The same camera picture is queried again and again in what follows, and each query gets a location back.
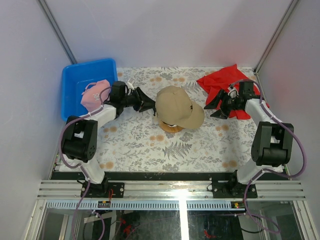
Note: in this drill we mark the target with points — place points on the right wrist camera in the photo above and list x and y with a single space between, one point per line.
232 91

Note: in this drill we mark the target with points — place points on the wooden hat stand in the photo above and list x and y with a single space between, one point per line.
170 130

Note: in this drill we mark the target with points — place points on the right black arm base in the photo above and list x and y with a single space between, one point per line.
231 189

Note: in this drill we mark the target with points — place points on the khaki cap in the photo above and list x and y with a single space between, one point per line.
174 106

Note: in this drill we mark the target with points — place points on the pink cap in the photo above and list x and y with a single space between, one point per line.
94 93

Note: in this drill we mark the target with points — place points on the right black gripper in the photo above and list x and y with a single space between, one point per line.
214 103

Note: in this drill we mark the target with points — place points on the blue plastic bin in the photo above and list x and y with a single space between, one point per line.
76 77

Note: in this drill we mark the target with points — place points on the floral table mat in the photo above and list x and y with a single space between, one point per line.
134 142

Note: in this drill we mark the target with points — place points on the red cloth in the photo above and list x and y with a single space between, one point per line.
220 80

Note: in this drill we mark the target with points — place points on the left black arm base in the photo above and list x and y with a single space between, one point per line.
106 189

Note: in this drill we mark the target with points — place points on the aluminium rail frame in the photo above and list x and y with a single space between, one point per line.
151 190

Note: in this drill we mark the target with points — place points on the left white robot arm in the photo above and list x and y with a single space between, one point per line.
78 139

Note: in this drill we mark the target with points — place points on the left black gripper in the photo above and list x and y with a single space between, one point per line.
147 103

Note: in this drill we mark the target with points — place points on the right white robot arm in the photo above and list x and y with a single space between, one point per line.
272 144

